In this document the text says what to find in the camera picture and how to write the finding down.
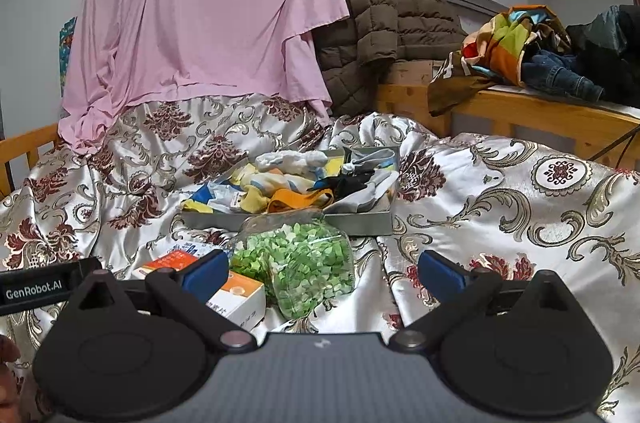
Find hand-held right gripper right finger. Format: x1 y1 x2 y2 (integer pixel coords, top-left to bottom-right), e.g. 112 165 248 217
392 250 586 352

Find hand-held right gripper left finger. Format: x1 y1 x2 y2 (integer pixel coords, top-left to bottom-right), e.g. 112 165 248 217
65 249 256 352

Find blue yellow cloth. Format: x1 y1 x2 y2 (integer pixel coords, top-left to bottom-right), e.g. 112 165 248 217
181 185 236 214

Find blue white mask packet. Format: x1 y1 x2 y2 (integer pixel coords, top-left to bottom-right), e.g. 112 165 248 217
207 183 251 211

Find grey tray with painted bottom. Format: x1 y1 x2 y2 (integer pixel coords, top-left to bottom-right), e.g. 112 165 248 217
180 146 401 236

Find orange knit hat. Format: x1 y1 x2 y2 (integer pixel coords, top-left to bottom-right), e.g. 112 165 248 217
267 188 336 214

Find black cloth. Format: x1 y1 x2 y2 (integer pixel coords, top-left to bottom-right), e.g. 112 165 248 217
320 170 376 204

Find white socks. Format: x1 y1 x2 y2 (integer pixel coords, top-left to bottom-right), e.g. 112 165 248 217
255 149 328 178

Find person's left hand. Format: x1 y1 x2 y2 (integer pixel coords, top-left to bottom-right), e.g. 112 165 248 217
0 335 22 423

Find blue white box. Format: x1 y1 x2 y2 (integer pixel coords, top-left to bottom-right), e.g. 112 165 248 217
167 240 216 259

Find orange white box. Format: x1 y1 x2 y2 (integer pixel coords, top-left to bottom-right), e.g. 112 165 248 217
132 250 267 329

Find floral satin blanket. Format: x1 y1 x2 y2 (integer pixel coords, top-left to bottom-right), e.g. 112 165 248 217
0 93 640 423

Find clear bag of green pieces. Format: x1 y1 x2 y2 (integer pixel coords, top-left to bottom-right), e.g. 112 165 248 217
227 210 356 321

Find cream yellow cloth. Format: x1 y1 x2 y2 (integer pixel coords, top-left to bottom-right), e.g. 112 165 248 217
234 170 321 214

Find pale grey cloth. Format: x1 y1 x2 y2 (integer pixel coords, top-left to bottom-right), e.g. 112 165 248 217
325 170 400 215

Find cardboard box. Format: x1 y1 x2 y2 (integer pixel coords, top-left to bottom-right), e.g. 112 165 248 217
387 60 443 86

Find blue jeans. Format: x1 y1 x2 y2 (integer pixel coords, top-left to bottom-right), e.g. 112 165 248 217
522 49 606 102

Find brown puffer jacket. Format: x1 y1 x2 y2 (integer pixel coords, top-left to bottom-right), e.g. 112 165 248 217
314 0 468 118

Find pink bed sheet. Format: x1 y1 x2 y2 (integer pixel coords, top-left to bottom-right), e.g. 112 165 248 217
57 0 351 154

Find dark jacket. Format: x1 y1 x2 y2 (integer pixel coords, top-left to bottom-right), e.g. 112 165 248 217
567 4 640 108

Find wooden bed frame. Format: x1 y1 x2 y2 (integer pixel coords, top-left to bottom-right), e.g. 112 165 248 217
0 83 640 198

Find blue green wall poster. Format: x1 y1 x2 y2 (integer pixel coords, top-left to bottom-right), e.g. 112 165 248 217
59 17 77 96

